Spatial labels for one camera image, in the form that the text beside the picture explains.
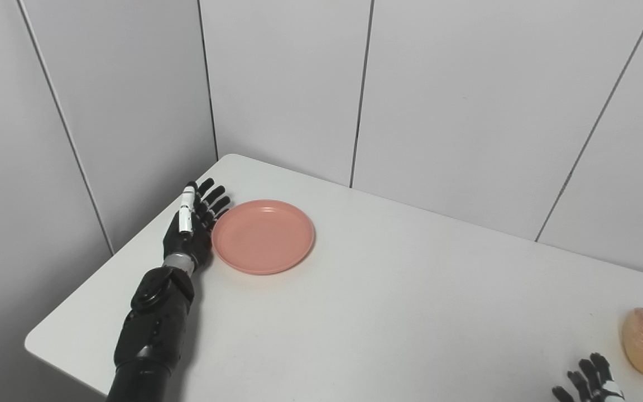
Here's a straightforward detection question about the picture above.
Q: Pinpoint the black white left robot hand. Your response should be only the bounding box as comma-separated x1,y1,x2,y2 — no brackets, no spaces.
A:
163,179,231,275

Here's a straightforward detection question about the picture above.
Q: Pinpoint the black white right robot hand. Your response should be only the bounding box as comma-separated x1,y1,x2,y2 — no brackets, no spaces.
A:
551,352,627,402

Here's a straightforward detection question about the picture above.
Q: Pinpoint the pink round plate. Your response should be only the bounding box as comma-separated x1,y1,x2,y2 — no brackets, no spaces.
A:
212,199,316,276

